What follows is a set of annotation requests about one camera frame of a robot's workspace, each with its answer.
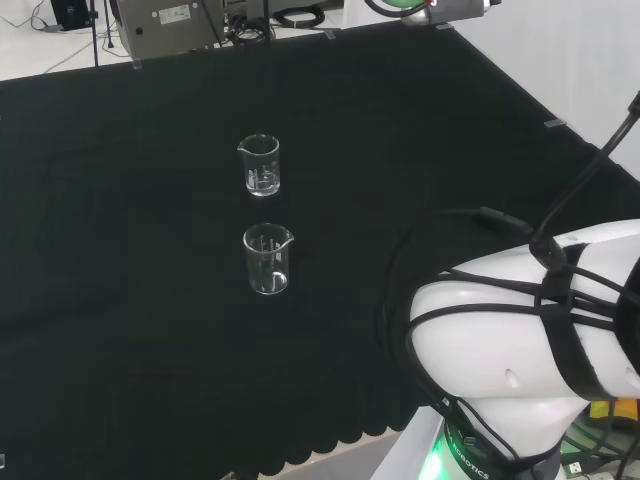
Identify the blue-legged tripod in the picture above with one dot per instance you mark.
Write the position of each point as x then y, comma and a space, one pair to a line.
95, 45

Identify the clear glass beaker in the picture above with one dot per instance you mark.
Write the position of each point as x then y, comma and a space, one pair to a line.
260, 189
270, 286

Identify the thin black stand pole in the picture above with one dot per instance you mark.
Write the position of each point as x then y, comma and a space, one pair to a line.
268, 25

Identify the black computer tower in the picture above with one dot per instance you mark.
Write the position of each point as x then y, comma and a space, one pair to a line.
70, 14

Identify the grey metal box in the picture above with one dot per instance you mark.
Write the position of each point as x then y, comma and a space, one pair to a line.
170, 25

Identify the black bench cloth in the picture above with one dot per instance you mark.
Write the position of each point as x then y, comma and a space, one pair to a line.
150, 260

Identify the silver device with green light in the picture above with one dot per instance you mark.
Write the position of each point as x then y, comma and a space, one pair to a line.
450, 10

